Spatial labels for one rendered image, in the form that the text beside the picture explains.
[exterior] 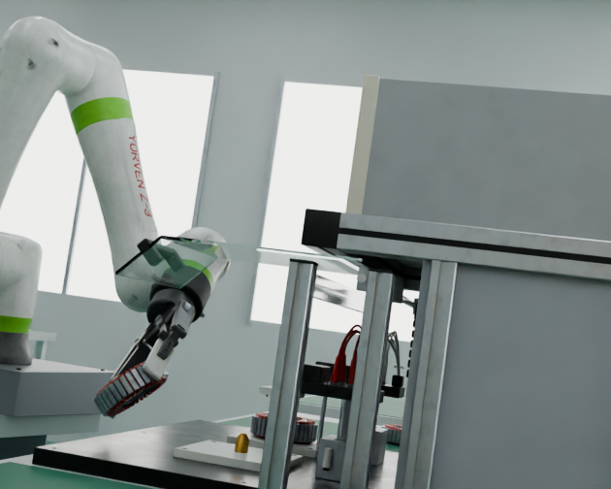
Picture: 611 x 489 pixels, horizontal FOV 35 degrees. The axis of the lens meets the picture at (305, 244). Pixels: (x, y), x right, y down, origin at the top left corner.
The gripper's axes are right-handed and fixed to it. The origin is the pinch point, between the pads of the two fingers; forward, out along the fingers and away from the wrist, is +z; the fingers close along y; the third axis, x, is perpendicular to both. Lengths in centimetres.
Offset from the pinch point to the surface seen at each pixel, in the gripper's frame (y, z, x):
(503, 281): 57, 6, 18
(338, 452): 21.9, 7.6, 24.2
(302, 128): -189, -462, 73
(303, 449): 5.0, -7.0, 28.5
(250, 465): 14.0, 11.8, 16.0
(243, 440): 10.2, 5.1, 15.6
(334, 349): -243, -371, 175
